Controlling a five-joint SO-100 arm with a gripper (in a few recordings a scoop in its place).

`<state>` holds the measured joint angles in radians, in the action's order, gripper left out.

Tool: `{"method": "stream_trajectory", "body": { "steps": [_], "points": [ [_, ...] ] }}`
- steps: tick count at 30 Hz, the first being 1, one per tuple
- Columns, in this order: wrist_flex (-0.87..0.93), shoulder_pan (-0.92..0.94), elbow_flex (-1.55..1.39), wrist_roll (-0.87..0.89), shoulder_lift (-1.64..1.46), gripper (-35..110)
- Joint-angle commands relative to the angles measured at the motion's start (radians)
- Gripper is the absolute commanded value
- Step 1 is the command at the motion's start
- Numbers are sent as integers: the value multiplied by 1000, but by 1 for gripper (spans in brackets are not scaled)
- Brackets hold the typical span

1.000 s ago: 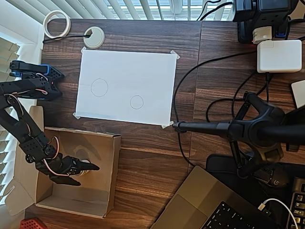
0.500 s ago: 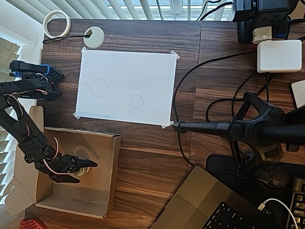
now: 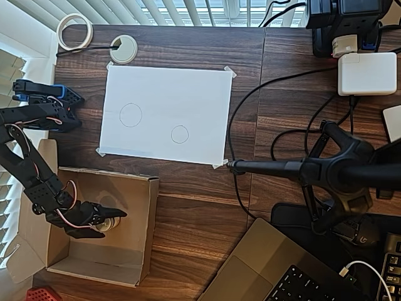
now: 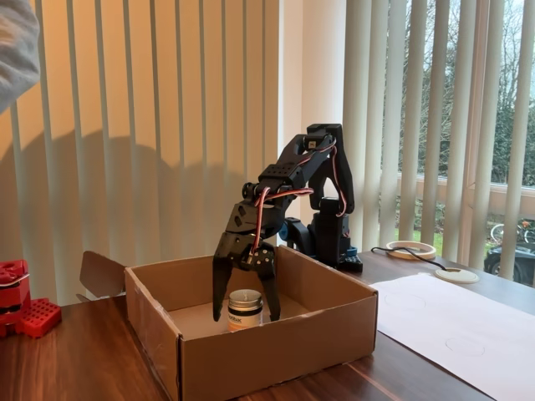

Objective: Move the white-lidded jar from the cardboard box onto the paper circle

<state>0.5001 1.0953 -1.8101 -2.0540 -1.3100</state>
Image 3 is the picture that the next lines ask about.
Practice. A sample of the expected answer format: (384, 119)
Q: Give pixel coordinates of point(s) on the small white plug adapter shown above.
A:
(344, 45)

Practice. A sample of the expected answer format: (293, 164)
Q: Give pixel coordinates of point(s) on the red leader robot arm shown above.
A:
(40, 294)

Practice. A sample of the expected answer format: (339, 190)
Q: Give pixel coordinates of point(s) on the white square power adapter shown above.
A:
(366, 73)

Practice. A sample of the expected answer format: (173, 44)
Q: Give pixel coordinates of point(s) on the small jar with silver lid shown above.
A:
(110, 224)

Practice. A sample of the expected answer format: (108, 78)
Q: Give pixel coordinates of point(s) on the masking tape roll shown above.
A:
(61, 36)

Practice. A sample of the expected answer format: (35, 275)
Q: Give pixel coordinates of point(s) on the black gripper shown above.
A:
(88, 214)

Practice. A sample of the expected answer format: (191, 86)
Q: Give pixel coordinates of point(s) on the grey laptop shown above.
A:
(260, 260)

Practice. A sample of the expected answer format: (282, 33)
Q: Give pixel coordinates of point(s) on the white paper sheet with circles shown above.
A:
(175, 103)

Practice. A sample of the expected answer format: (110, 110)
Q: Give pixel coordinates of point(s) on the black tripod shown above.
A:
(338, 175)

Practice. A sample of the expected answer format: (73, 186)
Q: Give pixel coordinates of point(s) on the open cardboard box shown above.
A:
(125, 194)

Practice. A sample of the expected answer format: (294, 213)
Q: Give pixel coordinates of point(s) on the blue plug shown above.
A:
(369, 44)

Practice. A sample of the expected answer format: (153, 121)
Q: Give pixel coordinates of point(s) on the black power strip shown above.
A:
(322, 34)

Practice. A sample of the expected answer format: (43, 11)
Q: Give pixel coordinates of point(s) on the black computer mouse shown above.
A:
(363, 236)

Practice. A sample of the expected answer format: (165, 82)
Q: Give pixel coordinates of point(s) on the silver flat device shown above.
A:
(393, 122)

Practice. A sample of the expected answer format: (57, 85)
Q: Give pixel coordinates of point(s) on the black blue table clamp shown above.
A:
(37, 87)

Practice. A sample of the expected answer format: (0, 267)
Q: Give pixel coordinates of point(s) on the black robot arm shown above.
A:
(18, 160)

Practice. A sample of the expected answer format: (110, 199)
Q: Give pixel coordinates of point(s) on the black mouse pad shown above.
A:
(282, 213)

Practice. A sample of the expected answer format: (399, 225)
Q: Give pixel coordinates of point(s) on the black keyboard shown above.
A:
(393, 272)

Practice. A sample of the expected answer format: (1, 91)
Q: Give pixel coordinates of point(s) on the white vertical window blinds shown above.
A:
(188, 12)
(9, 62)

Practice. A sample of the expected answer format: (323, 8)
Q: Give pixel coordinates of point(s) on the masking tape piece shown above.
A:
(110, 65)
(219, 164)
(231, 72)
(101, 152)

